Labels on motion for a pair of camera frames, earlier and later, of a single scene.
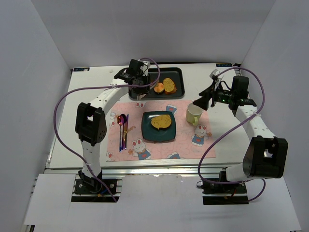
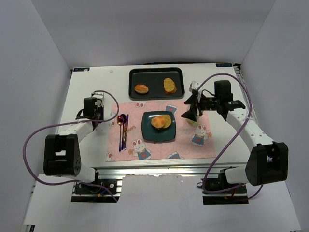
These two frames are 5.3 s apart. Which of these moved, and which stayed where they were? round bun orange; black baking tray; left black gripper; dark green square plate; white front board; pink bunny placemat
Moved: left black gripper; round bun orange
Stayed: white front board; dark green square plate; pink bunny placemat; black baking tray
